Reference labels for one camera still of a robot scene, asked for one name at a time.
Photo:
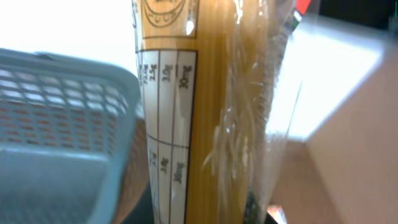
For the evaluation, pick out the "grey plastic basket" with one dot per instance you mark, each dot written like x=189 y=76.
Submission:
x=66 y=128

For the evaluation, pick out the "beige rice bag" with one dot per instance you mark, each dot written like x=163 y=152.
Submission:
x=340 y=163

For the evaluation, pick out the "orange spaghetti packet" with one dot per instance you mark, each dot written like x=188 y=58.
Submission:
x=216 y=105

